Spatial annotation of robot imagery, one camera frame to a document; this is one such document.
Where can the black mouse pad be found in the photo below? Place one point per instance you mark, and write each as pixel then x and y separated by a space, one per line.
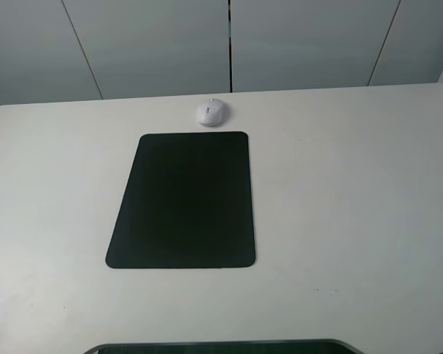
pixel 187 204

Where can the white computer mouse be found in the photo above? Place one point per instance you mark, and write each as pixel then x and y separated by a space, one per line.
pixel 212 112

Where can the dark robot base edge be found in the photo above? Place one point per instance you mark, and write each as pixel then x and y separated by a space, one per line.
pixel 268 346

